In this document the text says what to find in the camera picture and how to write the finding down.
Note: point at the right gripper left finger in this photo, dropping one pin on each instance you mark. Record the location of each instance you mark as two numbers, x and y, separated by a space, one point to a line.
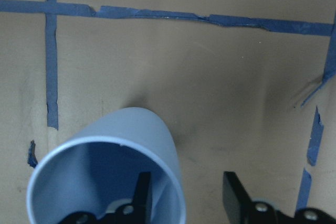
142 199

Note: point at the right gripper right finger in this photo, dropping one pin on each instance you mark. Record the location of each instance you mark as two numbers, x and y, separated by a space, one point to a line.
240 208

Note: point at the blue cup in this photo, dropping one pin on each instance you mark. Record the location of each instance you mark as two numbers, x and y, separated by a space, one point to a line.
99 167

